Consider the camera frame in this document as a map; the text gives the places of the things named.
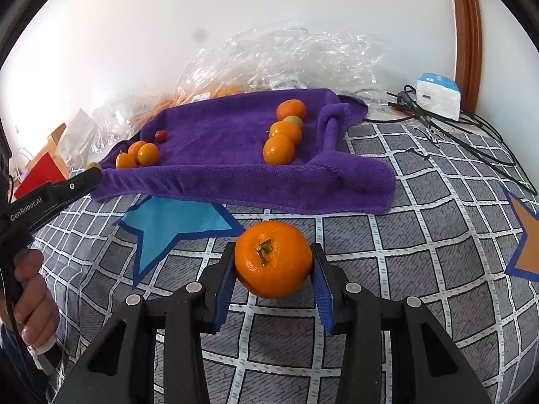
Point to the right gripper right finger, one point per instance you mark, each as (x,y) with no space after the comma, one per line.
(427,366)

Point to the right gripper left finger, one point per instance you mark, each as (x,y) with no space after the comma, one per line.
(118,365)

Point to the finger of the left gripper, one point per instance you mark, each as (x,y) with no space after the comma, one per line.
(50,199)

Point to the small green-yellow fruit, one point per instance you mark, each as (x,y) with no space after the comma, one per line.
(294,120)
(93,165)

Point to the small orange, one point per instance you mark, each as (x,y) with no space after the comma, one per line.
(124,160)
(148,155)

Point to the red strawberry-like fruit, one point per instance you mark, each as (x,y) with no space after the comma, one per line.
(161,136)

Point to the large orange with stem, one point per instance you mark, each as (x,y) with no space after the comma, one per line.
(272,259)

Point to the large round orange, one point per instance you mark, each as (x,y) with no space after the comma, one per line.
(278,150)

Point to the yellow-orange fruit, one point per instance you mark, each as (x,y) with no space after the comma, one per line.
(287,129)

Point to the orange fruit back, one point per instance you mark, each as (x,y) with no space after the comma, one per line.
(291,107)

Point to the person's left hand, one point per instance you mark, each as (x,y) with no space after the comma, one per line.
(36,308)

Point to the red paper bag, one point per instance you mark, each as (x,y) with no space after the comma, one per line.
(47,169)

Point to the white paper bag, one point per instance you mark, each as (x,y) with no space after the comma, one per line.
(75,142)

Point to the blue star mat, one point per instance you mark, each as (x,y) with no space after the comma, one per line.
(159,224)

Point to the grey checked tablecloth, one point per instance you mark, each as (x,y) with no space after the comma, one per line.
(447,240)

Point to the orange star mat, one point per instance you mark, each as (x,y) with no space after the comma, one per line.
(524,260)

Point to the purple towel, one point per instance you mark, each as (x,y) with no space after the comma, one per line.
(213,153)

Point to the white blue box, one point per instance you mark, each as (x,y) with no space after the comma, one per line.
(439,95)

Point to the clear plastic bag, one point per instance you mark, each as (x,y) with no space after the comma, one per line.
(255,60)

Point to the brown wooden door frame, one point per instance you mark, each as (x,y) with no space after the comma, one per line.
(469,51)

